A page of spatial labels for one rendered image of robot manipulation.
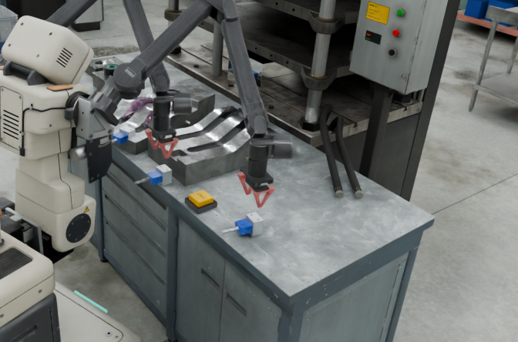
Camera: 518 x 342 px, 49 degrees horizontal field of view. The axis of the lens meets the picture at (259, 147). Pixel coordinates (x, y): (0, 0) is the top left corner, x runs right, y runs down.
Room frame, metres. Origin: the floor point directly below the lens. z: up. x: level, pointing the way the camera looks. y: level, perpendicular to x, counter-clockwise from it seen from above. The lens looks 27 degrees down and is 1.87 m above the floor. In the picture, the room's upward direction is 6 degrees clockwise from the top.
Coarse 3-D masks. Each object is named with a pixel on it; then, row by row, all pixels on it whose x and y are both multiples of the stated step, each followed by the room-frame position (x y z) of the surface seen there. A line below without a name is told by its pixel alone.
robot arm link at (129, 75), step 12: (204, 0) 1.73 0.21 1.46; (216, 0) 1.74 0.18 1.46; (192, 12) 1.70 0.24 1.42; (204, 12) 1.72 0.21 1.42; (216, 12) 1.78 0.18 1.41; (180, 24) 1.67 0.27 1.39; (192, 24) 1.68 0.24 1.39; (168, 36) 1.63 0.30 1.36; (180, 36) 1.64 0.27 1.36; (156, 48) 1.60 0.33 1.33; (168, 48) 1.61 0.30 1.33; (132, 60) 1.53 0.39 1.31; (144, 60) 1.56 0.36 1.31; (156, 60) 1.57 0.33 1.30; (120, 72) 1.50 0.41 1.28; (132, 72) 1.50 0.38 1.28; (144, 72) 1.55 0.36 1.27; (120, 84) 1.47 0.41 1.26; (132, 84) 1.48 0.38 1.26
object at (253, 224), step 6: (246, 216) 1.48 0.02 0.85; (252, 216) 1.47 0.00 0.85; (258, 216) 1.48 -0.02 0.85; (240, 222) 1.46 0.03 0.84; (246, 222) 1.46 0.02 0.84; (252, 222) 1.45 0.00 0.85; (258, 222) 1.45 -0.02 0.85; (234, 228) 1.43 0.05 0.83; (240, 228) 1.43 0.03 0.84; (246, 228) 1.43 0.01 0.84; (252, 228) 1.44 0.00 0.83; (258, 228) 1.45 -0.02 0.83; (240, 234) 1.42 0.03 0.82; (252, 234) 1.44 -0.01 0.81; (258, 234) 1.45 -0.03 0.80
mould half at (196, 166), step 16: (192, 128) 2.00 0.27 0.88; (224, 128) 1.97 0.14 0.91; (192, 144) 1.86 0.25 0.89; (224, 144) 1.88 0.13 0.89; (240, 144) 1.87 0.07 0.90; (160, 160) 1.82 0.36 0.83; (192, 160) 1.73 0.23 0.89; (208, 160) 1.76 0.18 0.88; (224, 160) 1.81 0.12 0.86; (240, 160) 1.86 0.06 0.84; (176, 176) 1.74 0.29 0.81; (192, 176) 1.72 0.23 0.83; (208, 176) 1.76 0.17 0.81
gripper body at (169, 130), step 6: (156, 120) 1.68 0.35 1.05; (162, 120) 1.68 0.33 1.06; (168, 120) 1.70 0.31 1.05; (150, 126) 1.71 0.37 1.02; (156, 126) 1.68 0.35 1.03; (162, 126) 1.68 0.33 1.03; (168, 126) 1.70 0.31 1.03; (156, 132) 1.67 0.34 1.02; (162, 132) 1.67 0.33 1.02; (168, 132) 1.68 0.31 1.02; (174, 132) 1.68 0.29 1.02; (162, 138) 1.65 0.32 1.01
